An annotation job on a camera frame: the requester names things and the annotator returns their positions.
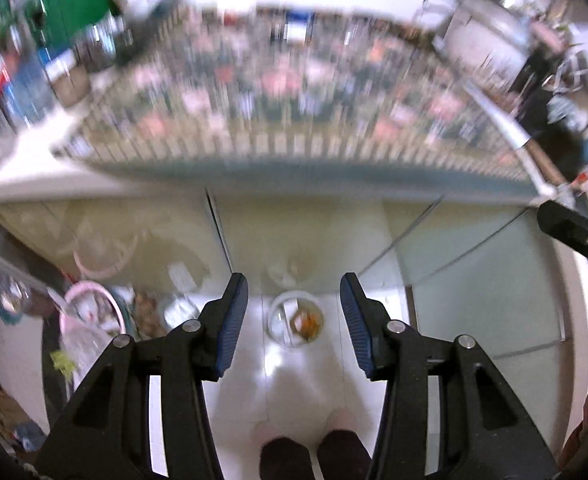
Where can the grey floor sack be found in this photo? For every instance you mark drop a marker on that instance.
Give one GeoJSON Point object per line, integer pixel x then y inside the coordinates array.
{"type": "Point", "coordinates": [180, 310]}

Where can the person's right leg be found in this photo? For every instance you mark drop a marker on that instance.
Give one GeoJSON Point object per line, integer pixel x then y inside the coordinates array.
{"type": "Point", "coordinates": [343, 452]}

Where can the white rice cooker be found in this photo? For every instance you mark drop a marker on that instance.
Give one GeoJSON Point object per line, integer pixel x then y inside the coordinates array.
{"type": "Point", "coordinates": [489, 35]}

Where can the black cooking pot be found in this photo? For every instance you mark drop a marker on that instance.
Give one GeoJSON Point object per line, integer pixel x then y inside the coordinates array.
{"type": "Point", "coordinates": [549, 125]}

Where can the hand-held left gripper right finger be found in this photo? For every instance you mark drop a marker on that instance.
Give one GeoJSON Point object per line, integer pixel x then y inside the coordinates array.
{"type": "Point", "coordinates": [359, 330]}

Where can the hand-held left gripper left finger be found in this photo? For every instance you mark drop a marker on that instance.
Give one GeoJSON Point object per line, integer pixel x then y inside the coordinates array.
{"type": "Point", "coordinates": [231, 330]}

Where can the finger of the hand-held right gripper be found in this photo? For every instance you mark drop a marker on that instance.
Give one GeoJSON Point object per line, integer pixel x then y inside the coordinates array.
{"type": "Point", "coordinates": [571, 230]}

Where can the orange peel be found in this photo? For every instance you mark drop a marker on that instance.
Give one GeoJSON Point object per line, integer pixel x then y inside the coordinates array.
{"type": "Point", "coordinates": [308, 321]}

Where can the white floor bowl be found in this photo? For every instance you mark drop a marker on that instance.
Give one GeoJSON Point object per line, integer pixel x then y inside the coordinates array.
{"type": "Point", "coordinates": [276, 325]}

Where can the kitchen knife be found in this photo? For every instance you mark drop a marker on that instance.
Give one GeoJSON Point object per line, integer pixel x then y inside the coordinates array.
{"type": "Point", "coordinates": [504, 120]}

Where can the floral table cloth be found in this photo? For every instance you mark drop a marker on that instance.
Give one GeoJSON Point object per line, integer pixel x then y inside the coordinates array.
{"type": "Point", "coordinates": [294, 110]}

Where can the pink basin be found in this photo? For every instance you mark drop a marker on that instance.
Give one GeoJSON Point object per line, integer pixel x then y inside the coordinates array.
{"type": "Point", "coordinates": [91, 305]}

